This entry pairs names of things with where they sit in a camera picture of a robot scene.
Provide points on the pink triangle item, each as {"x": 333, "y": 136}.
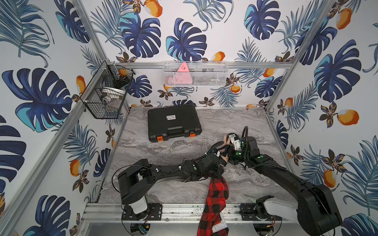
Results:
{"x": 183, "y": 75}

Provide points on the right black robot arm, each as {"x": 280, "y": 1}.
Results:
{"x": 316, "y": 210}

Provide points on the black plastic tool case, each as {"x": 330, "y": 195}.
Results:
{"x": 172, "y": 122}

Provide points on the mannequin hand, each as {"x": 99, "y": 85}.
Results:
{"x": 225, "y": 151}

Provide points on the red plaid sleeve arm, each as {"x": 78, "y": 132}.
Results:
{"x": 212, "y": 222}

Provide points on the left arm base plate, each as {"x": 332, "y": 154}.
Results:
{"x": 152, "y": 213}

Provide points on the clear mesh wall shelf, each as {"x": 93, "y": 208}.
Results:
{"x": 204, "y": 74}

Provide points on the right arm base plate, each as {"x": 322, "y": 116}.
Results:
{"x": 256, "y": 212}

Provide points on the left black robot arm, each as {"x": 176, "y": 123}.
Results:
{"x": 135, "y": 181}

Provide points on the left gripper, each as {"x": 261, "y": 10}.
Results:
{"x": 220, "y": 161}

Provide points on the black wire basket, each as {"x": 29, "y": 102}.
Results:
{"x": 107, "y": 91}

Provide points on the aluminium front rail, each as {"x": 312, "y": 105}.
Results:
{"x": 183, "y": 212}

